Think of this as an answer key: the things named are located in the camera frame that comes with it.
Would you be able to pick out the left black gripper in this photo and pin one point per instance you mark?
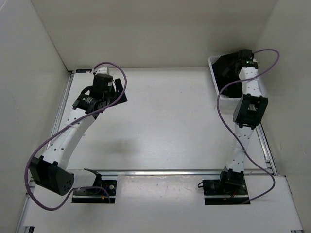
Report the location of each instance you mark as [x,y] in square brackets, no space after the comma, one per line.
[118,85]

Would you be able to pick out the black shorts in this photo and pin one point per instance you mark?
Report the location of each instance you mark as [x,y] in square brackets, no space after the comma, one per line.
[224,70]

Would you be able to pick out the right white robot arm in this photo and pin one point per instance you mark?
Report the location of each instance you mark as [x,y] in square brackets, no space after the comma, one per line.
[239,79]

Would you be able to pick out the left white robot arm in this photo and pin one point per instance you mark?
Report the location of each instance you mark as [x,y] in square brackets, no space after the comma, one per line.
[49,170]

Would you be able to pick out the white plastic basket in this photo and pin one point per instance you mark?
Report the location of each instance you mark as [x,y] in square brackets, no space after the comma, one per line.
[223,98]

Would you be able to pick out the dark corner label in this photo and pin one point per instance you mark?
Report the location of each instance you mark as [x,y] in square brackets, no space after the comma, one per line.
[83,70]

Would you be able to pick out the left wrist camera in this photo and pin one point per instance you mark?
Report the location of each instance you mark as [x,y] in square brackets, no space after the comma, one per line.
[101,70]

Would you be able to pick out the aluminium frame rail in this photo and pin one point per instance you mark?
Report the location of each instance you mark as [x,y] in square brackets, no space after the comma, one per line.
[172,172]

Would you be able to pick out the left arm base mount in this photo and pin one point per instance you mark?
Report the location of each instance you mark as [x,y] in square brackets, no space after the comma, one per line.
[97,196]

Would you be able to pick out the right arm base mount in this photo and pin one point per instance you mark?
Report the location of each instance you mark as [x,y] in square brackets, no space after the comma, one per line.
[227,194]

